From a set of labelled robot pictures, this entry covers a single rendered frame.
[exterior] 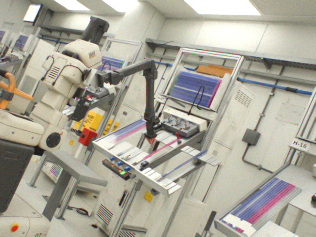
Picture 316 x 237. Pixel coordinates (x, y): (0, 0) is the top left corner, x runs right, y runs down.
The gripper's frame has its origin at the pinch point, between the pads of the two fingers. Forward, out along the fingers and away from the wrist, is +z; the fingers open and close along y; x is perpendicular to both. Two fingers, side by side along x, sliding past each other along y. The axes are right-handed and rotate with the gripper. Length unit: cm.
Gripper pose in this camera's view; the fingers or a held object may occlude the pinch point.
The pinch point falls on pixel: (151, 143)
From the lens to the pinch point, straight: 279.2
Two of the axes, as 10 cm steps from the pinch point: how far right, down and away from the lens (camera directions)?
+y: -6.2, -2.6, 7.4
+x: -7.8, 3.2, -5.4
